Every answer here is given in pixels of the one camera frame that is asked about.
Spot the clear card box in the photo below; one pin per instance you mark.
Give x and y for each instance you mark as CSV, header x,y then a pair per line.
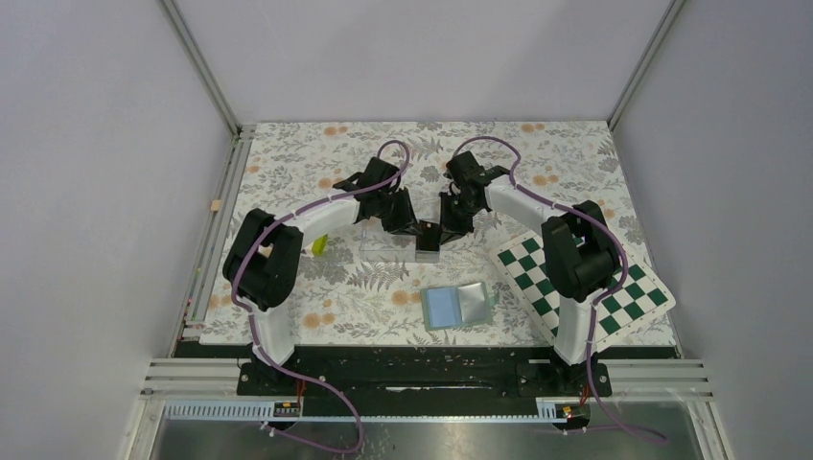
x,y
378,246

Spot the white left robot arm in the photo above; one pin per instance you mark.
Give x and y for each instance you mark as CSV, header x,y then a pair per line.
x,y
262,263

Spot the purple white green block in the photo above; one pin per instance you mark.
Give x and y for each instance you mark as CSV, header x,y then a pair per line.
x,y
318,247

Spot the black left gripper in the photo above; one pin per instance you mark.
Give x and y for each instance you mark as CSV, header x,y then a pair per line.
x,y
407,221

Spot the dark credit card stack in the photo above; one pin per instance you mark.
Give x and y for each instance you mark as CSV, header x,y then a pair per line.
x,y
428,238

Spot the green card holder wallet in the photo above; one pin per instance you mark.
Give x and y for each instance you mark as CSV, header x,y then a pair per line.
x,y
456,306

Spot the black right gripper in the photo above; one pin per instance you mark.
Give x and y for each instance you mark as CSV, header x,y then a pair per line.
x,y
450,228

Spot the aluminium frame rail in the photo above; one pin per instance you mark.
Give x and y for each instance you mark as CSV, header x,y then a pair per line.
x,y
186,371

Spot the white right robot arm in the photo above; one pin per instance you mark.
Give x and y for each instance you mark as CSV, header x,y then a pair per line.
x,y
580,254

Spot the floral patterned table mat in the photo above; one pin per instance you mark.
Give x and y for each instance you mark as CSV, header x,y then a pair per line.
x,y
340,300

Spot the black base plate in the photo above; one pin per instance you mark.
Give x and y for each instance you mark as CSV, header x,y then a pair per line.
x,y
402,381

